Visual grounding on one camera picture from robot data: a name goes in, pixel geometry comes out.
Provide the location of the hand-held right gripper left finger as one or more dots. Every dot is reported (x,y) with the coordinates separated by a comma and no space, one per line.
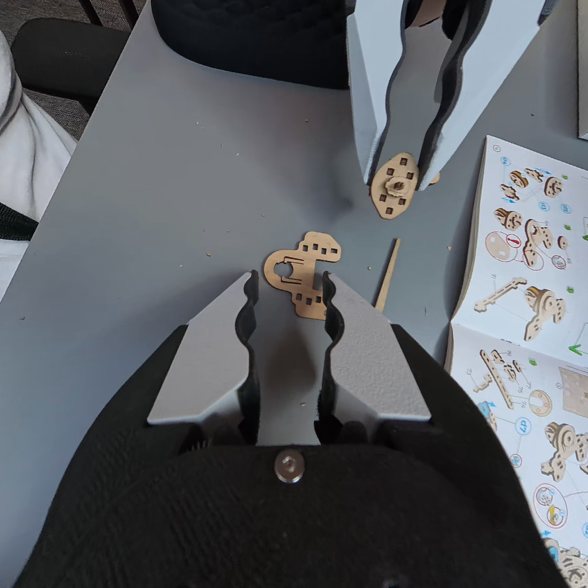
(206,367)

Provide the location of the black chair armrest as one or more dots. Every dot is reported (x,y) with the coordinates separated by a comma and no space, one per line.
(64,59)

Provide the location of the black fabric object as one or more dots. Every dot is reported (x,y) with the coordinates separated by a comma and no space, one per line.
(248,41)

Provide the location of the person's white hoodie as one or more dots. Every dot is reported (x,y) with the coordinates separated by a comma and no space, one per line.
(27,151)

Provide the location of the notched wooden part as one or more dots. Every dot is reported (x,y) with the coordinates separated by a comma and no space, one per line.
(305,266)

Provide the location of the wooden disc axle assembly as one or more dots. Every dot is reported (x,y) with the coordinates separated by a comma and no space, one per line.
(390,202)

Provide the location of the thin wooden stick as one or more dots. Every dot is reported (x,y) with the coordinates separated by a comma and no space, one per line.
(388,275)

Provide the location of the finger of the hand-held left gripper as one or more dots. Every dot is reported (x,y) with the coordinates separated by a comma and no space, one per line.
(487,55)
(367,92)

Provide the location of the illustrated instruction booklet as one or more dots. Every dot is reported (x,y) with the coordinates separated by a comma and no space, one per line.
(519,298)

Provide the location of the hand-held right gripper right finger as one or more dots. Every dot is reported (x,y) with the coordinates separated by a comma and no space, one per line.
(376,367)

